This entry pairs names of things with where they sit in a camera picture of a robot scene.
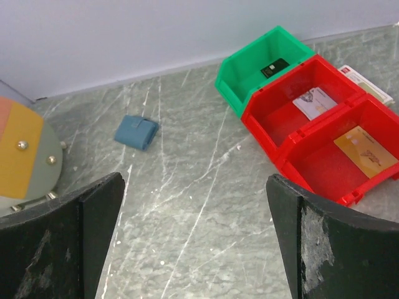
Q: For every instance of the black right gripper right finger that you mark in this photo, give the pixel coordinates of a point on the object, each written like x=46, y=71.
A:
x=329, y=250

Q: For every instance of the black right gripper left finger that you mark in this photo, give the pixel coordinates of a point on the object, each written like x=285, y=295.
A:
x=57, y=249

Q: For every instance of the red plastic bin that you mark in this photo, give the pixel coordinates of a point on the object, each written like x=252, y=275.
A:
x=317, y=164
x=273, y=119

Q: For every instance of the blue card holder wallet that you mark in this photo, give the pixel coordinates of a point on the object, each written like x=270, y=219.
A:
x=136, y=132

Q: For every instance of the green plastic bin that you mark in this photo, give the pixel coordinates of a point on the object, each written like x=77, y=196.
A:
x=240, y=74

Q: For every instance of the gold credit card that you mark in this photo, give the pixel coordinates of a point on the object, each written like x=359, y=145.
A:
x=365, y=151

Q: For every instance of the white credit card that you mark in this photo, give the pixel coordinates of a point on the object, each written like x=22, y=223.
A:
x=314, y=102

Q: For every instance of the small white card box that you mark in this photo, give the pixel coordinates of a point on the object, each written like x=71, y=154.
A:
x=366, y=85

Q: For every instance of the black credit card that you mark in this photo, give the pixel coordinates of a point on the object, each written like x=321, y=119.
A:
x=274, y=68

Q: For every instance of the round drawer cabinet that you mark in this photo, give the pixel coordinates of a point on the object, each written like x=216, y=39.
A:
x=31, y=154

